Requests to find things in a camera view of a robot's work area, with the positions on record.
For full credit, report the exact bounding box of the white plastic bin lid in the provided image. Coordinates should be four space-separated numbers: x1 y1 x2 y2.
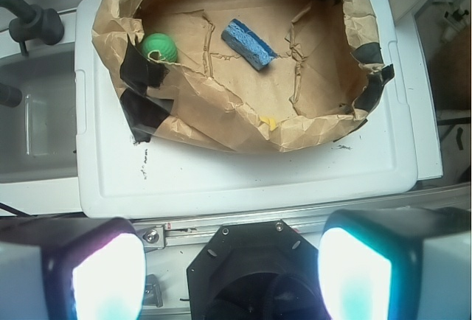
74 0 418 218

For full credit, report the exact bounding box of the clear plastic container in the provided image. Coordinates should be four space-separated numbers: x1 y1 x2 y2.
1 43 77 184

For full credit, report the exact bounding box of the black octagonal mount plate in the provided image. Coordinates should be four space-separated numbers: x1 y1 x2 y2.
187 220 329 319

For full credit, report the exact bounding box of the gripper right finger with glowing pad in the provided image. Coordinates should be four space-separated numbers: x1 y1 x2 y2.
318 207 471 319

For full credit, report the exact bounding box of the crumpled brown paper bag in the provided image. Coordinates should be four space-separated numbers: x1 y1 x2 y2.
92 0 395 153

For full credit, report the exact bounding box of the blue sponge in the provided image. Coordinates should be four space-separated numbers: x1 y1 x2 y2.
221 18 278 71

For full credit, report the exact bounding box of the yellow rubber duck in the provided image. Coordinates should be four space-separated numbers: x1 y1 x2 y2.
260 116 277 132

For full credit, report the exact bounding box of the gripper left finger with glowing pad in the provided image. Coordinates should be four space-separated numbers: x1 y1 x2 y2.
1 218 146 319

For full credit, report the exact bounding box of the green ridged ball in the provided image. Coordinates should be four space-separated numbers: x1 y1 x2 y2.
141 33 178 63

